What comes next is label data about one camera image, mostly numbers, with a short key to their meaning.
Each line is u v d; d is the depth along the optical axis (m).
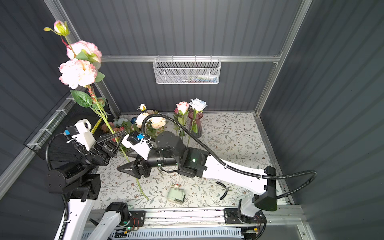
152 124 0.65
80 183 0.43
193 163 0.43
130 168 0.44
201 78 0.92
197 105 0.63
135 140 0.41
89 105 0.40
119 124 1.05
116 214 0.62
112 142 0.46
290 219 0.74
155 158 0.45
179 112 0.65
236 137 1.05
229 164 0.43
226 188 0.83
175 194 0.78
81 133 0.41
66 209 0.42
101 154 0.43
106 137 0.43
